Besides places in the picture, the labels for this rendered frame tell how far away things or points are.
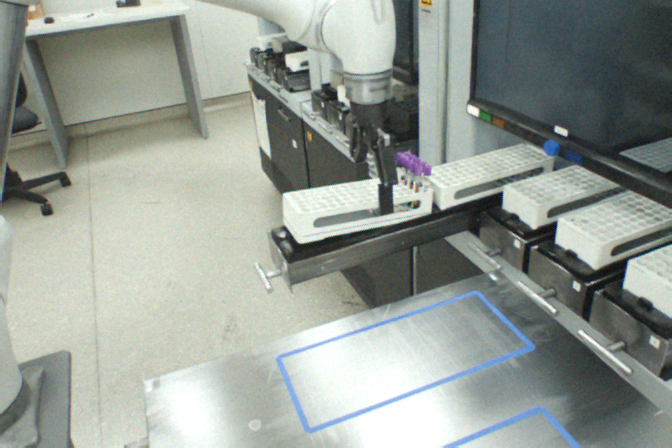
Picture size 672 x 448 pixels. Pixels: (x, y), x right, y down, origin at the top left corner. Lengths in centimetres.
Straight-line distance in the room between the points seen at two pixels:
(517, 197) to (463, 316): 34
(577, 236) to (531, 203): 12
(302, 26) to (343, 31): 12
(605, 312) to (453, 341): 28
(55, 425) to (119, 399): 104
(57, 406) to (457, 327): 67
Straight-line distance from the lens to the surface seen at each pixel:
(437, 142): 145
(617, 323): 100
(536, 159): 131
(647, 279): 97
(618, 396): 82
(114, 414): 203
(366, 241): 109
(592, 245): 102
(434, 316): 88
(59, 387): 110
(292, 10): 107
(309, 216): 102
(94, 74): 450
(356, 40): 97
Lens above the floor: 139
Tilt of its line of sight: 28 degrees down
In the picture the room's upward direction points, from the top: 5 degrees counter-clockwise
